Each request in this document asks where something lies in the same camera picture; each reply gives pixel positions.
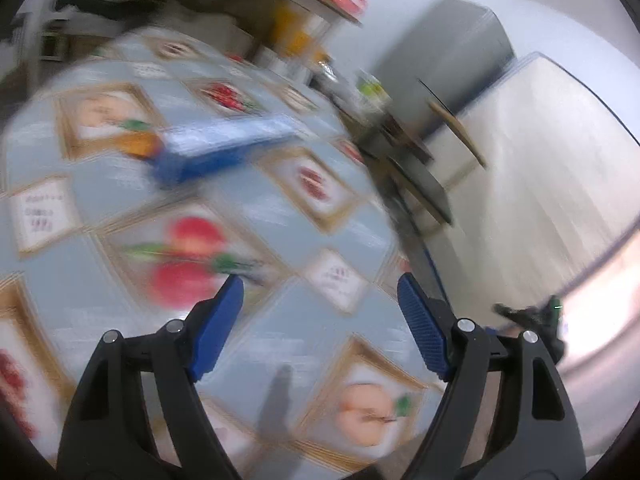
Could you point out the white mattress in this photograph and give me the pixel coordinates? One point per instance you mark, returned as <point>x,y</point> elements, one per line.
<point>552,186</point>

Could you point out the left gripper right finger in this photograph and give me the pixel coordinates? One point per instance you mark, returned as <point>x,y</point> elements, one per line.
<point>534,434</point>

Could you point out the yellow plastic bag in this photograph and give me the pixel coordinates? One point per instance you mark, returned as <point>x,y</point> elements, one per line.
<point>288,34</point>

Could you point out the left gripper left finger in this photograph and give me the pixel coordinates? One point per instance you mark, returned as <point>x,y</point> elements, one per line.
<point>107,433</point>

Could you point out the grey refrigerator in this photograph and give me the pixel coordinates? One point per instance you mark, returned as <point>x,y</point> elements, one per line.
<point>450,56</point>

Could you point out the black clothes pile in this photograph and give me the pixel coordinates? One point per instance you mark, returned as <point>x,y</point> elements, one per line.
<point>115,10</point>

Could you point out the wooden chair by fridge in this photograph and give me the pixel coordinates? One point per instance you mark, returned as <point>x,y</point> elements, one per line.
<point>399,160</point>

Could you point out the blue toothpaste box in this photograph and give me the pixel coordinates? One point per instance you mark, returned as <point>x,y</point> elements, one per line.
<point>195,150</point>

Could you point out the fruit pattern tablecloth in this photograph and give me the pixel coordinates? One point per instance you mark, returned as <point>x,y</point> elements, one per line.
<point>320,375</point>

